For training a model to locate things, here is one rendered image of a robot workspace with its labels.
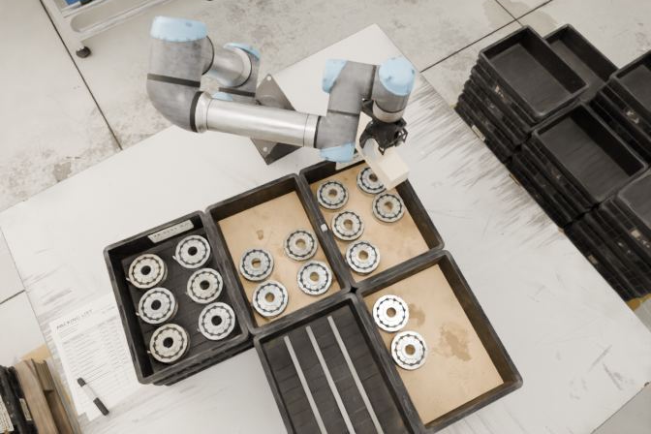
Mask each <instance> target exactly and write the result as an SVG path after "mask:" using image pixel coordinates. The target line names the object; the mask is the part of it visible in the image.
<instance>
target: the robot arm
mask: <svg viewBox="0 0 651 434"><path fill-rule="evenodd" d="M150 34H151V41H150V50H149V60H148V70H147V80H146V90H147V95H148V97H149V100H150V102H151V103H152V105H153V107H154V108H155V109H156V110H157V111H158V112H159V113H160V114H161V115H162V116H163V117H164V118H166V119H167V120H168V121H169V122H170V123H171V124H173V125H175V126H177V127H178V128H181V129H183V130H186V131H188V132H192V133H198V134H204V133H205V132H206V131H213V132H219V133H225V134H231V135H237V136H243V137H248V138H253V139H259V140H270V141H276V142H282V143H287V144H293V145H299V146H305V147H311V148H316V149H320V156H321V158H322V159H325V160H329V161H333V162H340V163H348V162H350V161H351V160H352V159H353V156H354V151H355V146H356V144H357V142H356V140H357V129H358V123H359V118H360V113H361V112H363V113H365V114H366V115H368V116H369V117H371V118H372V120H371V121H369V122H368V123H367V125H366V126H365V129H364V130H363V132H362V134H361V135H360V137H359V148H360V152H361V154H362V155H363V156H365V155H367V156H368V157H369V158H370V159H371V160H372V161H376V155H375V152H374V147H375V141H376V142H377V143H378V145H379V146H378V150H379V151H380V153H381V154H382V155H383V156H384V154H385V151H386V150H387V149H389V148H391V147H394V146H395V147H397V146H398V147H399V145H400V144H401V142H402V141H403V142H404V143H405V141H406V138H407V136H408V131H407V130H406V129H405V128H404V127H406V126H407V122H406V121H405V120H404V118H403V117H402V116H403V115H404V112H405V109H406V106H407V103H408V100H409V97H410V94H411V91H412V90H413V87H414V80H415V76H416V73H415V68H414V66H413V65H412V63H411V62H410V61H408V60H407V59H405V58H402V57H392V58H389V59H387V60H386V61H385V62H384V63H383V64H382V65H373V64H367V63H361V62H356V61H350V60H349V59H347V60H343V59H334V58H330V59H328V60H327V61H326V62H325V68H324V73H323V81H322V90H323V91H324V92H326V93H327V94H329V97H328V104H327V110H326V116H323V115H318V114H312V113H306V112H300V111H294V110H288V109H284V106H283V104H282V103H281V101H280V100H279V99H278V98H276V97H274V96H269V95H263V96H261V97H257V98H255V97H256V90H257V82H258V75H259V68H260V65H261V55H260V53H259V52H258V51H257V50H256V49H255V48H253V47H249V46H247V45H243V44H237V43H227V44H225V45H224V47H222V46H218V45H216V44H213V43H212V41H211V40H210V38H209V37H208V36H207V26H206V24H205V23H204V22H200V21H193V20H188V19H181V18H174V17H167V16H160V15H159V16H156V17H155V18H154V19H153V24H152V29H151V31H150ZM202 76H208V77H213V78H217V79H218V80H219V88H218V93H215V94H214V95H212V97H211V95H210V94H209V93H208V92H205V91H200V88H201V80H202ZM402 132H403V133H404V134H403V133H402ZM405 135H406V136H405ZM404 136H405V138H404V139H403V137H404ZM374 140H375V141H374ZM380 147H381V148H382V149H384V151H383V150H382V149H381V148H380Z"/></svg>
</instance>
